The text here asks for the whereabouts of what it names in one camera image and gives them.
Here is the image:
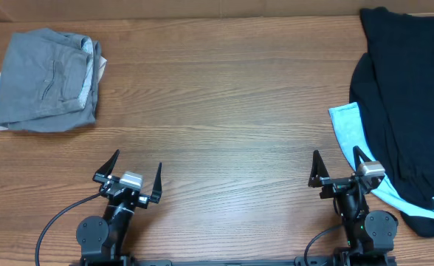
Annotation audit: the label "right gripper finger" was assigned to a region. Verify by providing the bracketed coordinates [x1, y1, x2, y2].
[309, 150, 330, 181]
[353, 146, 371, 171]

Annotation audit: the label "folded grey trousers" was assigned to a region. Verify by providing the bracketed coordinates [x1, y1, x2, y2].
[0, 28, 103, 133]

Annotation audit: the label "black garment under pile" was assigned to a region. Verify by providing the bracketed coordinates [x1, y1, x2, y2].
[400, 211, 434, 238]

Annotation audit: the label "black t-shirt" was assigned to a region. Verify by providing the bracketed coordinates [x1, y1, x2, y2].
[348, 6, 434, 211]

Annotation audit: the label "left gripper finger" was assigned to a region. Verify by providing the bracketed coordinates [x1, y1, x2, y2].
[151, 163, 162, 200]
[95, 149, 120, 177]

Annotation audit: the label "light blue printed t-shirt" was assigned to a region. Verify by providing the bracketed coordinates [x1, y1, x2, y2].
[328, 103, 434, 219]

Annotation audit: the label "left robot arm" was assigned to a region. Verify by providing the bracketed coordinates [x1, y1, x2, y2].
[76, 151, 162, 265]

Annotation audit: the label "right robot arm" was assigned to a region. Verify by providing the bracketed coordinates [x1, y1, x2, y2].
[303, 146, 399, 266]

